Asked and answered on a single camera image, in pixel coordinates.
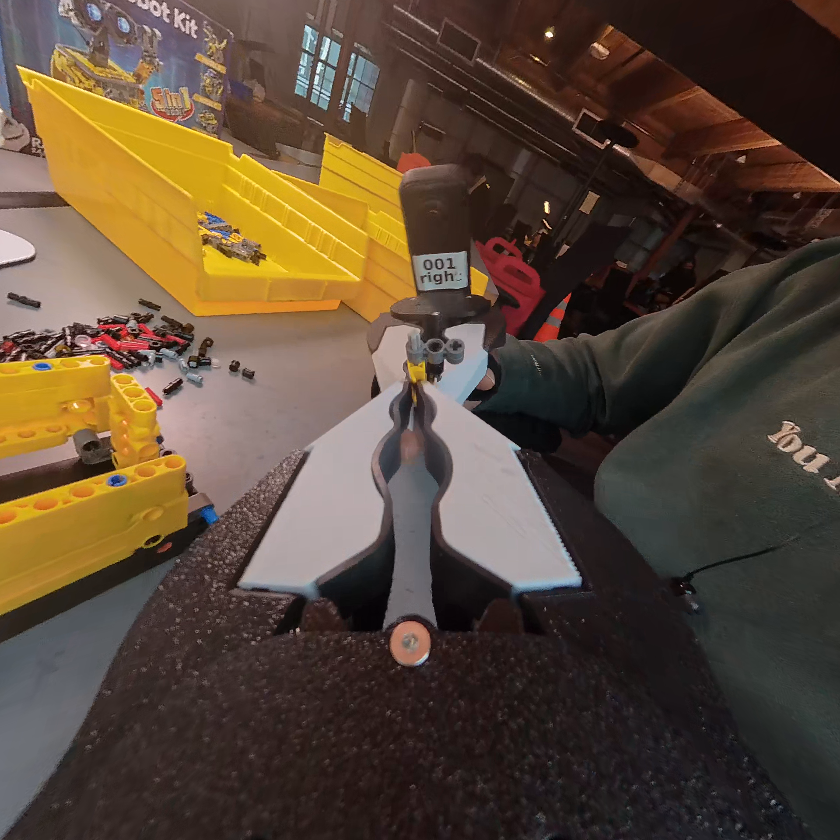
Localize pile of small lego pins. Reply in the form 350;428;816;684
0;290;258;396

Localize grey lego connector piece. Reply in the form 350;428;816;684
403;330;468;383

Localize orange traffic cone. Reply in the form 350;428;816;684
532;293;573;345

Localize black angled panel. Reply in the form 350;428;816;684
223;95;311;160

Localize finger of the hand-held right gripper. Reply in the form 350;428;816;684
433;323;492;404
369;325;417;400

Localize person's green hoodie torso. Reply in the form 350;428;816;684
592;367;840;840

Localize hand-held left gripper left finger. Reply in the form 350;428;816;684
236;381;411;632

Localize red plastic canister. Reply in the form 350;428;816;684
474;236;547;340

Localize yellow lego vehicle model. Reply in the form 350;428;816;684
0;355;222;643

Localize colourful lego set box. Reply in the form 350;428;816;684
0;0;235;140

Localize black earphone cable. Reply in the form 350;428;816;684
668;533;803;613

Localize yellow plastic storage bin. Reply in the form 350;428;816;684
16;64;370;319
274;132;491;324

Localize paned window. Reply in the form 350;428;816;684
293;24;383;123

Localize pile of grey blue lego parts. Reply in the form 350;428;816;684
196;210;268;266

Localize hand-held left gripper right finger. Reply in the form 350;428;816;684
421;381;585;632

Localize person's right hand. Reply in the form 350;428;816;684
466;353;504;411

